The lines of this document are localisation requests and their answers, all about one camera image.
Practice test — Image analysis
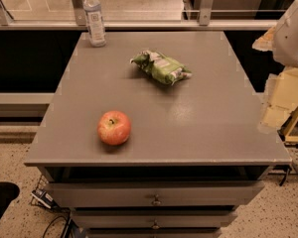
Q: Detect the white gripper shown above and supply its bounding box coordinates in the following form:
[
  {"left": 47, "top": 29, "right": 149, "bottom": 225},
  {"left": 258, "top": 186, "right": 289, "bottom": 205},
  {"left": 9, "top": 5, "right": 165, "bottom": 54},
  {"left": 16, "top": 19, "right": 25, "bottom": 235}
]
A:
[{"left": 252, "top": 0, "right": 298, "bottom": 129}]

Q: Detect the red apple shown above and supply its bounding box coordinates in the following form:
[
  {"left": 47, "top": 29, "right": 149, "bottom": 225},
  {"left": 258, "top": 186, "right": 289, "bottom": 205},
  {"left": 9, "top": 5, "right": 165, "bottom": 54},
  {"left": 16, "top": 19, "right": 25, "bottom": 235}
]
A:
[{"left": 97, "top": 111, "right": 131, "bottom": 146}]

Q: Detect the blue plastic water bottle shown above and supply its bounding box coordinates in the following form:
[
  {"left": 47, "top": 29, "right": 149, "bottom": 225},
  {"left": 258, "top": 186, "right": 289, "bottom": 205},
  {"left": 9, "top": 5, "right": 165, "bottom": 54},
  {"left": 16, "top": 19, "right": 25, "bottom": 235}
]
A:
[{"left": 83, "top": 0, "right": 106, "bottom": 47}]

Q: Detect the green chip bag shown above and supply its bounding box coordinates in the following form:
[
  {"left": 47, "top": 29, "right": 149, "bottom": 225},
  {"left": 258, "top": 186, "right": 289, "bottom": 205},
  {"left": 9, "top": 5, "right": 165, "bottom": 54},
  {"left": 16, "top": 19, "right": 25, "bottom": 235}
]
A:
[{"left": 130, "top": 50, "right": 192, "bottom": 85}]

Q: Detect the grey drawer cabinet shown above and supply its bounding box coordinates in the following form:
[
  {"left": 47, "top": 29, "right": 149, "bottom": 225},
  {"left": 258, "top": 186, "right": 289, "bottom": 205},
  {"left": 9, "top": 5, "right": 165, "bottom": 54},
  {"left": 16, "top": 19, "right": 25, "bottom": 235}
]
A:
[{"left": 26, "top": 32, "right": 291, "bottom": 238}]

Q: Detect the top grey drawer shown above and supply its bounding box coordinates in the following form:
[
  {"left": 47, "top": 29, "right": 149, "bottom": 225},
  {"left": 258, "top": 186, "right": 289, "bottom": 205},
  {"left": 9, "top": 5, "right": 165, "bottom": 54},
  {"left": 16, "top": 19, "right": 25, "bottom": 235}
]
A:
[{"left": 46, "top": 181, "right": 264, "bottom": 208}]

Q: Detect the grey drawer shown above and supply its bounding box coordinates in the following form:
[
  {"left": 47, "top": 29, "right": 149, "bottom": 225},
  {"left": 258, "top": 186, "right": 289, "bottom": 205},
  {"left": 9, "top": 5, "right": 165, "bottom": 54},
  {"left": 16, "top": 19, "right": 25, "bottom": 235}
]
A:
[
  {"left": 72, "top": 210, "right": 236, "bottom": 229},
  {"left": 46, "top": 181, "right": 264, "bottom": 208}
]

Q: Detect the middle grey drawer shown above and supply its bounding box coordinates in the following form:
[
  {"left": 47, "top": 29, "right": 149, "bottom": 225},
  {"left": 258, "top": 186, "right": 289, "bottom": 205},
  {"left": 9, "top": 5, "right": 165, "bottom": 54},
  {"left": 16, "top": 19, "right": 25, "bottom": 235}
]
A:
[{"left": 72, "top": 210, "right": 236, "bottom": 229}]

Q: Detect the blue power strip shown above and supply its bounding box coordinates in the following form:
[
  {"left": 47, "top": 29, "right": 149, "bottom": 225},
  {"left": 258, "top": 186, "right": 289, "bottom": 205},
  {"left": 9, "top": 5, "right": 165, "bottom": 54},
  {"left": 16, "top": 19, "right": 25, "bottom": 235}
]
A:
[{"left": 31, "top": 188, "right": 55, "bottom": 209}]

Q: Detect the metal railing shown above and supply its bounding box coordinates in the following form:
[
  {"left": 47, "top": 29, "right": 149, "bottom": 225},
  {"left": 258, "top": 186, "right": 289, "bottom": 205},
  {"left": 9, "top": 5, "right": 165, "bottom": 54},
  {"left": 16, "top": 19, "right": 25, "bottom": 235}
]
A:
[{"left": 0, "top": 0, "right": 298, "bottom": 31}]

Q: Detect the yellow frame stand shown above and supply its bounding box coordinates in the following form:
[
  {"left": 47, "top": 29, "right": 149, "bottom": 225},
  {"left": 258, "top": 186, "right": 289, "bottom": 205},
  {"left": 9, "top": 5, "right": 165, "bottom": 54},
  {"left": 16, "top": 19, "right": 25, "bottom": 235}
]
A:
[{"left": 282, "top": 107, "right": 298, "bottom": 143}]

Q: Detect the black floor cable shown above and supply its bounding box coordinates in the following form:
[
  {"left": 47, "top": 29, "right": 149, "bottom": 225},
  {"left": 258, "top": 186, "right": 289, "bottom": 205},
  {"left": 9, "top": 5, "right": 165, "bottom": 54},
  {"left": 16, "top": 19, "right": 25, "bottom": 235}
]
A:
[{"left": 41, "top": 211, "right": 74, "bottom": 238}]

